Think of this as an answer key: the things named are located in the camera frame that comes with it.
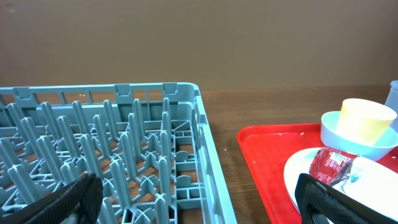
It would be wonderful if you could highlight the red snack wrapper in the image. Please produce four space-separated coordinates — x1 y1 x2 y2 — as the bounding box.
308 146 358 187

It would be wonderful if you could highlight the clear plastic bin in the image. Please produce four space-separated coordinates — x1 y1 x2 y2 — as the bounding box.
385 80 398 132

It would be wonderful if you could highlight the red plastic tray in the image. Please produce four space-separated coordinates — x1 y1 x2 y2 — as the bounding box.
237 123 397 223

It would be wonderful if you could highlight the grey dishwasher rack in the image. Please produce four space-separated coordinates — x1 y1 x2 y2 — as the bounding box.
1 82 236 223

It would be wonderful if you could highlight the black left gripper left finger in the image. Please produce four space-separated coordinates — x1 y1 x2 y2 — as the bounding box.
1 173 103 224

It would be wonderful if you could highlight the light green bowl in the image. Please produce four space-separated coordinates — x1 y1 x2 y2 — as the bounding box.
320 111 397 161

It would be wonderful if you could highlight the yellow plastic cup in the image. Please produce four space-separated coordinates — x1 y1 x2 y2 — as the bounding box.
336 98 397 145

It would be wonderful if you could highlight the white round plate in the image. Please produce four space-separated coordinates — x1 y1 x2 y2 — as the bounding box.
284 147 397 221

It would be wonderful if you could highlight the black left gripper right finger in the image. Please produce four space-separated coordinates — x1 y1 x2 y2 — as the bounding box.
295 174 397 224

